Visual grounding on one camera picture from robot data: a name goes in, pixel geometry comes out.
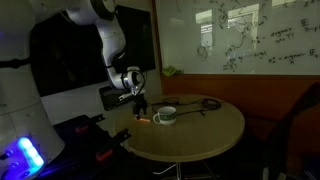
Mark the black cart with orange clamps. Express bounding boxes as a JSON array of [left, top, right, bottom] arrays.
[[44, 114, 142, 180]]

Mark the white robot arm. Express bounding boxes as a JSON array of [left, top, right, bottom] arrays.
[[66, 0, 147, 119]]

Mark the green cloth on ledge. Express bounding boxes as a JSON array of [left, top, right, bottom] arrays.
[[162, 66, 183, 77]]

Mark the black cable on table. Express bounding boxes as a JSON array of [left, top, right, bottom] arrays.
[[150, 96, 222, 117]]

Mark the dark chair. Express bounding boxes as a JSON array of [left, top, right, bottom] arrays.
[[240, 82, 320, 180]]

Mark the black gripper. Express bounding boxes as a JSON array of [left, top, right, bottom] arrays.
[[133, 94, 147, 119]]

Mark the white cup with green band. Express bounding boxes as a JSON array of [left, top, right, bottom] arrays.
[[153, 106, 177, 125]]

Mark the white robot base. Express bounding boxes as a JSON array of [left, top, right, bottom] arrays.
[[0, 0, 68, 180]]

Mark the whiteboard with writing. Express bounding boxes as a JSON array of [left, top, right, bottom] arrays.
[[155, 0, 320, 75]]

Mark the black wall monitor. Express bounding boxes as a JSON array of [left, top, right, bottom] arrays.
[[30, 6, 156, 97]]

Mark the orange marker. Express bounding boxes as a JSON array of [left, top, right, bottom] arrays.
[[134, 118, 151, 123]]

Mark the round wooden table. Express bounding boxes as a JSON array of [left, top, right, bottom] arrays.
[[113, 93, 246, 180]]

